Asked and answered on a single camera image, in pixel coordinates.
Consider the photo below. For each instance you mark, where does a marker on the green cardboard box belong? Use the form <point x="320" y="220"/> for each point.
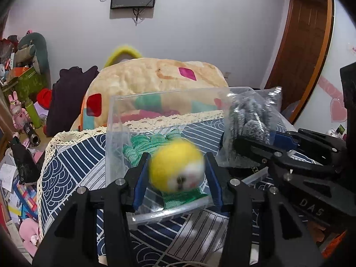
<point x="29" y="84"/>

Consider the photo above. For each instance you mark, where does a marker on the pink plush toy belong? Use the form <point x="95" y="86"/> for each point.
<point x="29" y="233"/>

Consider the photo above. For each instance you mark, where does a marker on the blue white patterned tablecloth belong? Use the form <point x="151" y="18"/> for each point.
<point x="158" y="239"/>

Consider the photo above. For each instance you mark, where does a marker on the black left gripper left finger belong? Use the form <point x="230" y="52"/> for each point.
<point x="72" y="238"/>

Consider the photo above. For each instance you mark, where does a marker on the grey green plush toy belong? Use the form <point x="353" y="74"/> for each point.
<point x="32" y="48"/>

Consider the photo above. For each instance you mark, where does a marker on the pink rabbit figure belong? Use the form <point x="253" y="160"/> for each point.
<point x="19" y="115"/>

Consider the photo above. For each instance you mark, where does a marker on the grey knit item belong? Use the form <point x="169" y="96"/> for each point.
<point x="253" y="114"/>

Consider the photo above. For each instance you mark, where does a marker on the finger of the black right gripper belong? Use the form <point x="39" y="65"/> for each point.
<point x="258" y="151"/>
<point x="309" y="142"/>

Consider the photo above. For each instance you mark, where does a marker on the beige patterned blanket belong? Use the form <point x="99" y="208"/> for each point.
<point x="138" y="76"/>

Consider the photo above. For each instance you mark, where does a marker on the brown wooden door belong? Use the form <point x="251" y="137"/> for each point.
<point x="302" y="52"/>

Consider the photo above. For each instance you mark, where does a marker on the colourful pencil case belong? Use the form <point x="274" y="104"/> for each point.
<point x="27" y="195"/>

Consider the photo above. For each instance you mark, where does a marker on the clear plastic storage box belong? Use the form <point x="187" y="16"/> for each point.
<point x="198" y="114"/>

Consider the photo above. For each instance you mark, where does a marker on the green knitted glove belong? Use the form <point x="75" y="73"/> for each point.
<point x="141" y="144"/>

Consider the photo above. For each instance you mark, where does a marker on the dark purple garment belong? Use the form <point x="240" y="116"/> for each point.
<point x="67" y="97"/>

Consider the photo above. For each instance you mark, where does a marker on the yellow round plush toy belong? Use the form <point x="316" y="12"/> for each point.
<point x="176" y="167"/>

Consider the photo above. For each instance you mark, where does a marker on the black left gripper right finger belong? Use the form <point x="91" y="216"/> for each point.
<point x="283" y="238"/>

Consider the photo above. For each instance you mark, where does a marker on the green cylinder bottle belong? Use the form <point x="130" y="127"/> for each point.
<point x="31" y="110"/>

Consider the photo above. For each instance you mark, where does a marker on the red plush item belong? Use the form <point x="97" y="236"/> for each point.
<point x="44" y="98"/>

